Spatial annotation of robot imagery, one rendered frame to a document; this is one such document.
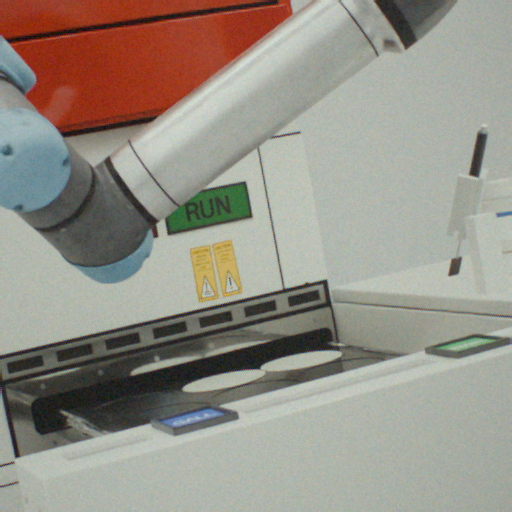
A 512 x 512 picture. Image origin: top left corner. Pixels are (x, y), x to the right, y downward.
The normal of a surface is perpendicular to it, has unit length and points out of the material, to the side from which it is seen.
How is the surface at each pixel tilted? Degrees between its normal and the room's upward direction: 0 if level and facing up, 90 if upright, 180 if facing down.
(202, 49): 90
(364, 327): 90
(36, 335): 90
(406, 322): 90
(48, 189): 123
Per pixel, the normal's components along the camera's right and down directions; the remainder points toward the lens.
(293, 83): 0.16, 0.36
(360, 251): 0.39, 0.01
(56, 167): 0.49, 0.54
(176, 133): -0.29, -0.23
